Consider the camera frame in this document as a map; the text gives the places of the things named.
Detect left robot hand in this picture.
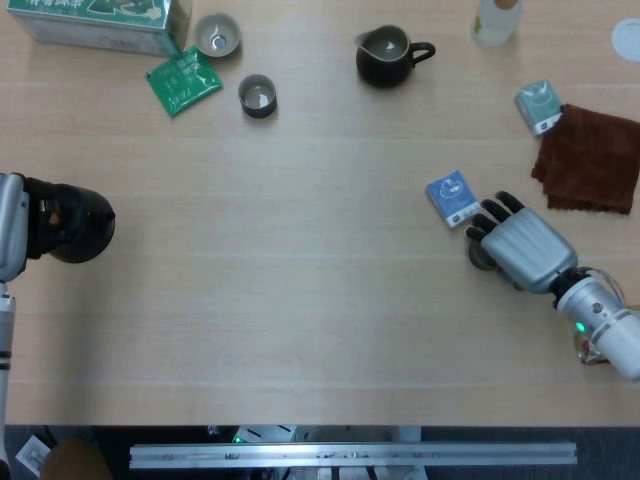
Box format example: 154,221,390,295
0,172,51,284

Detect black teapot with handle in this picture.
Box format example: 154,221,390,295
27,178,117,265

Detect dark teacup with grey interior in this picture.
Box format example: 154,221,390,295
237,74,279,120
467,237,501,274

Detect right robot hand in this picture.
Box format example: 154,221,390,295
465,190,580,294

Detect blue small tissue pack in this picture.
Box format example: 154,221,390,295
425,169,484,230

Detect dark ceramic pitcher with handle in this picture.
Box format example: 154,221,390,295
354,25,437,89

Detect teal small tissue pack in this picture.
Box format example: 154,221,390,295
513,79,565,137

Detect brown folded cloth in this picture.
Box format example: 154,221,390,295
530,103,640,216

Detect green tea carton box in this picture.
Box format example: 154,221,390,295
5,0,194,57

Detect green tea sachet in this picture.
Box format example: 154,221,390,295
144,45,224,118

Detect flared grey ceramic teacup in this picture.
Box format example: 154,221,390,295
193,12,242,59

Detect silver foil bag red prints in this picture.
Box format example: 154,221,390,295
573,327,610,367

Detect aluminium profile rail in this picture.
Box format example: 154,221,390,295
129,441,578,470

